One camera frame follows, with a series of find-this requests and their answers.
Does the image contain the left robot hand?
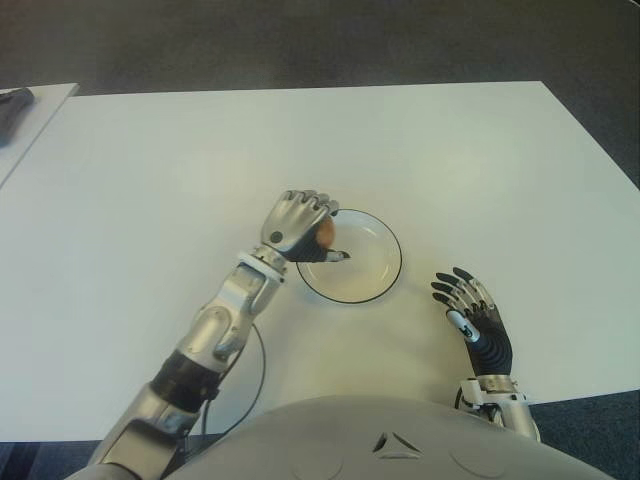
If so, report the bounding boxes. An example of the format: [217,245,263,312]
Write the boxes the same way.
[260,189,352,264]

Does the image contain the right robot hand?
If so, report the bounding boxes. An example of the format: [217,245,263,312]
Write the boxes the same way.
[430,266,514,377]

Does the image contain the red-yellow apple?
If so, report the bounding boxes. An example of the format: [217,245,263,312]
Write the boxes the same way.
[316,218,337,249]

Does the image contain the white plate with black rim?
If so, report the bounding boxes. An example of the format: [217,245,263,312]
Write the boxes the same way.
[294,208,403,304]

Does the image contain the grey robot torso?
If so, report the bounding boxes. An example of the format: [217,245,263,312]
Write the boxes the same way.
[74,394,622,480]

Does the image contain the white side table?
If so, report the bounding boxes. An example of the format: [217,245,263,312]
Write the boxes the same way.
[0,82,81,191]

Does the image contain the dark grey device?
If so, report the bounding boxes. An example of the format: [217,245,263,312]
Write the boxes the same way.
[0,87,35,149]

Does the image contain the black cable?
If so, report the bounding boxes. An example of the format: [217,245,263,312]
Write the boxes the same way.
[198,321,267,437]

